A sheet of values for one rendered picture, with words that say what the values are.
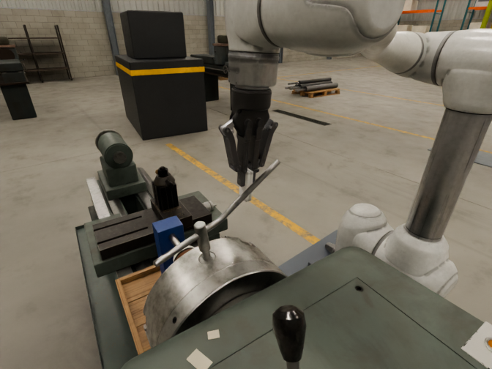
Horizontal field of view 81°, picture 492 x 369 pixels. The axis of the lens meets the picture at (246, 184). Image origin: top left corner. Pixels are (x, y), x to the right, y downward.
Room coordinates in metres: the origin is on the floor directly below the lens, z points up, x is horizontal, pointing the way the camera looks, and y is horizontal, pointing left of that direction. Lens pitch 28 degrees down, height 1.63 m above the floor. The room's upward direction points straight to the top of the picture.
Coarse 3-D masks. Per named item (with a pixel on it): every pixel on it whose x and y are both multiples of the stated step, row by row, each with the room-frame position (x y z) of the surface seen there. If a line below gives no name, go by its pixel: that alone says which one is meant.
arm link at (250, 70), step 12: (228, 60) 0.55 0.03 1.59; (240, 60) 0.52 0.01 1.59; (252, 60) 0.51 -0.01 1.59; (264, 60) 0.52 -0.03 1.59; (276, 60) 0.53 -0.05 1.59; (228, 72) 0.55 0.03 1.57; (240, 72) 0.52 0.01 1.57; (252, 72) 0.51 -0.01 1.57; (264, 72) 0.52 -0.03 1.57; (276, 72) 0.54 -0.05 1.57; (240, 84) 0.52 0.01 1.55; (252, 84) 0.51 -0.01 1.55; (264, 84) 0.52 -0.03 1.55
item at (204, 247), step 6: (198, 222) 0.44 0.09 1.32; (198, 228) 0.42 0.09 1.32; (204, 228) 0.43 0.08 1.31; (198, 234) 0.42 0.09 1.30; (204, 234) 0.42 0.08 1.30; (198, 240) 0.42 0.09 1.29; (204, 240) 0.42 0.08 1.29; (198, 246) 0.43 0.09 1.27; (204, 246) 0.42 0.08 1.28; (204, 252) 0.42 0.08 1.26; (204, 258) 0.43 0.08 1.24; (210, 258) 0.43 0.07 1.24
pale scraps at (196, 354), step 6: (216, 330) 0.26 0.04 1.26; (210, 336) 0.26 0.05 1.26; (216, 336) 0.26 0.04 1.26; (192, 354) 0.23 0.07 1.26; (198, 354) 0.23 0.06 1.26; (192, 360) 0.22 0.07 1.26; (198, 360) 0.22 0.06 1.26; (204, 360) 0.22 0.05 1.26; (210, 360) 0.22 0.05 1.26; (198, 366) 0.21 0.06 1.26; (204, 366) 0.21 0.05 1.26
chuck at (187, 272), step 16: (224, 240) 0.49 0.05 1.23; (240, 240) 0.52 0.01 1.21; (192, 256) 0.44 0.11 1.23; (224, 256) 0.44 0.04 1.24; (240, 256) 0.44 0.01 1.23; (256, 256) 0.46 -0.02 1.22; (176, 272) 0.42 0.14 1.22; (192, 272) 0.41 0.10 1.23; (208, 272) 0.40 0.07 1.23; (160, 288) 0.40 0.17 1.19; (176, 288) 0.38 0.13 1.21; (192, 288) 0.37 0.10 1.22; (160, 304) 0.37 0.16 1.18; (176, 304) 0.36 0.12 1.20; (160, 320) 0.35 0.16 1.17
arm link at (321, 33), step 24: (264, 0) 0.46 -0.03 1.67; (288, 0) 0.41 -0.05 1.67; (312, 0) 0.38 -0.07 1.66; (336, 0) 0.36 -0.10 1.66; (360, 0) 0.35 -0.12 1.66; (384, 0) 0.36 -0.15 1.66; (264, 24) 0.46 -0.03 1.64; (288, 24) 0.41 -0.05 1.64; (312, 24) 0.38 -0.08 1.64; (336, 24) 0.36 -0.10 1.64; (360, 24) 0.35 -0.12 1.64; (384, 24) 0.36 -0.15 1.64; (288, 48) 0.46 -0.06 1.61; (312, 48) 0.41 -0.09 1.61; (336, 48) 0.38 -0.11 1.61; (360, 48) 0.38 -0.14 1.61; (384, 48) 0.60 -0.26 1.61; (408, 48) 0.76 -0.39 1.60
